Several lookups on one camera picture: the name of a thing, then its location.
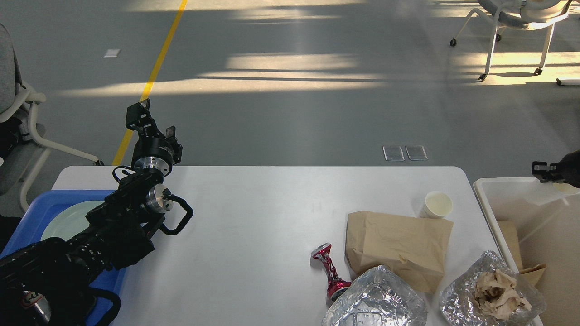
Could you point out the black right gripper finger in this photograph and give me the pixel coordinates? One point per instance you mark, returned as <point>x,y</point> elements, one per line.
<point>546,173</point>

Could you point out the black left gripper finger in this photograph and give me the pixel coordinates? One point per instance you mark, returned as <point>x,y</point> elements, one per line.
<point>139,119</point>
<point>177,149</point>

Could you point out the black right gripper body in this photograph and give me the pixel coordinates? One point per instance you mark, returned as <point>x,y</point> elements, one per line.
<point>568,169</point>

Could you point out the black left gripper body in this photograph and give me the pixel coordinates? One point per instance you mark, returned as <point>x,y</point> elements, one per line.
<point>154,153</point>

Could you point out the white paper cup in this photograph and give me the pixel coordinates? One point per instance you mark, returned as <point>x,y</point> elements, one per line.
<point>545,193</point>
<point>436,205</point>

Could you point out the light green plate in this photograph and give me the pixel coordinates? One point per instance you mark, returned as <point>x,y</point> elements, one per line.
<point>70,222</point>

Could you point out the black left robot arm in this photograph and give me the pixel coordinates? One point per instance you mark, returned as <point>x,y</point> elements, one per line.
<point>49,283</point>

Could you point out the white plastic bin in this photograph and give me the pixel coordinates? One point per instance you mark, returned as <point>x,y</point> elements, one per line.
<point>548,234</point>

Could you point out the cardboard piece in bin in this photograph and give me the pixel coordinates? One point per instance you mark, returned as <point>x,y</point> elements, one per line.
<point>532,275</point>

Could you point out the white chair left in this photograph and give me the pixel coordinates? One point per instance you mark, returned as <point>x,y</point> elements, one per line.
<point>24,148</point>

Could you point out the white chair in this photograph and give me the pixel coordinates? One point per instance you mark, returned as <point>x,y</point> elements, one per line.
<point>523,15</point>
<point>24,148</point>

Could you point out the crumpled brown paper napkin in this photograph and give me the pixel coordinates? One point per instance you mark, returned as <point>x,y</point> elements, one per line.
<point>496,295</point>

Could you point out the right floor outlet plate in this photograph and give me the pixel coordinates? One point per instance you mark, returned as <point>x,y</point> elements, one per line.
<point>416,153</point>

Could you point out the floor outlet plate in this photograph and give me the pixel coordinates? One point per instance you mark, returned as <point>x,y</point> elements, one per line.
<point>416,153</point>
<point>393,153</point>

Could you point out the brown paper bag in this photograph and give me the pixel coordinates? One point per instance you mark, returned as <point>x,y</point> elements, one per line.
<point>414,248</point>

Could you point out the blue plastic tray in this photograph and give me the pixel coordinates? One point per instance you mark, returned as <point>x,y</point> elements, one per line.
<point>38,216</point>

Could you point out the left floor outlet plate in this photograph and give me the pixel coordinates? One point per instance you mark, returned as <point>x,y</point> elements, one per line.
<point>393,153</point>

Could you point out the white chair top right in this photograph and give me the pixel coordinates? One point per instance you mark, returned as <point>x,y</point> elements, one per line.
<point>523,15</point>

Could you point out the small foil piece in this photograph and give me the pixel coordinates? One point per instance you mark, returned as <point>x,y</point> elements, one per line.
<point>459,307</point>

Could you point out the crumpled aluminium foil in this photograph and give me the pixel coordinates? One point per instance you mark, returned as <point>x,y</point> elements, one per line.
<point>377,298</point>

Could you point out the crushed red soda can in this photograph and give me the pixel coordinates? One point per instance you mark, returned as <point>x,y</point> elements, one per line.
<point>336,285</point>

